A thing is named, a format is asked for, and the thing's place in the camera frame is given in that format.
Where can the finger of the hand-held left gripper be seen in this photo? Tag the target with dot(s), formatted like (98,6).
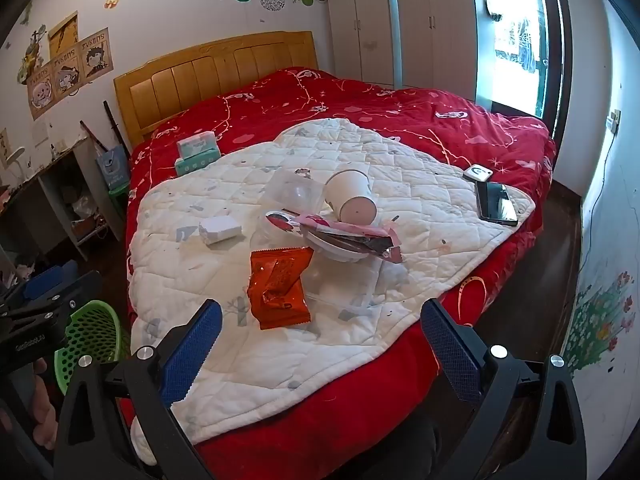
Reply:
(47,279)
(80,287)

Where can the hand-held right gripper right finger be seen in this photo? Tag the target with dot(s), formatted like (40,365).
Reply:
(452,355)

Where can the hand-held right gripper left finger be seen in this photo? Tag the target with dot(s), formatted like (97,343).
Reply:
(192,350)

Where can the green plastic basket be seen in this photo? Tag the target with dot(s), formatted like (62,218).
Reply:
(95,330)

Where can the white plastic cup lid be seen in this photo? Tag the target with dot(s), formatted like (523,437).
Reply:
(332,251)

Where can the person's left hand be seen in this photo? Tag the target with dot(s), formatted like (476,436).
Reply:
(44,405)

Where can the green plastic stool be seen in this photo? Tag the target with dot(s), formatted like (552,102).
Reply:
(119,197)

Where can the white desk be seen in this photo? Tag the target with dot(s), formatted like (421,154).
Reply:
(50,180)

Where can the orange snack packet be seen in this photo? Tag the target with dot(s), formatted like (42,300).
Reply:
(280,285)

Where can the clear plastic film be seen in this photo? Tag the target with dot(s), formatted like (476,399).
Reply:
(350,290)

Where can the blue paper bag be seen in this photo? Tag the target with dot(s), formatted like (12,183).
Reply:
(114,170)

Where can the white desk lamp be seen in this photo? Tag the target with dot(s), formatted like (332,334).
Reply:
(14,156)

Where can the brown stick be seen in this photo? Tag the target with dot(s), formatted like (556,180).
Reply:
(94,136)

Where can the white quilted mat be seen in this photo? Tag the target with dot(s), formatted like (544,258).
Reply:
(425,200)

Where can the black smartphone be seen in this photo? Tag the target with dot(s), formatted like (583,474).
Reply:
(495,202)

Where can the black stick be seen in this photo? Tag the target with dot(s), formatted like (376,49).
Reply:
(117,127)

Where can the pink snack wrapper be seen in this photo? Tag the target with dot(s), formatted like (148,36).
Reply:
(340,227)

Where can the small white device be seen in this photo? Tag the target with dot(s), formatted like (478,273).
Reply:
(477,174)

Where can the clear plastic container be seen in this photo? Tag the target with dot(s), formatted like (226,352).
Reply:
(295,192)

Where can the white paper cup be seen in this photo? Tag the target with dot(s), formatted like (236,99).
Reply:
(350,195)

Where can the wooden bed headboard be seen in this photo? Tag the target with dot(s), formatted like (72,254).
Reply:
(200,75)

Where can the red bed with headboard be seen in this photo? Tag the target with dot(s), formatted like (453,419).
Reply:
(400,110)

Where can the window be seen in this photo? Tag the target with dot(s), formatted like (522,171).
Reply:
(515,35)

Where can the white wardrobe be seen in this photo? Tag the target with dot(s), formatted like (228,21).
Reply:
(400,20)

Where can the calligraphy wall picture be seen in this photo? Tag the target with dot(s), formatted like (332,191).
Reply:
(4,142)

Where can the flower wall sticker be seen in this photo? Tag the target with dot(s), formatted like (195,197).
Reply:
(595,320)

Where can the cartoon wall poster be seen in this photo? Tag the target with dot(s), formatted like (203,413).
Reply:
(40,94)
(67,74)
(96,55)

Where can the orange wall poster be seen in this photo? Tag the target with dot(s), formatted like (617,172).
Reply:
(63,35)

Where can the wall socket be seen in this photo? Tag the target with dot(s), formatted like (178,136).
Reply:
(614,121)

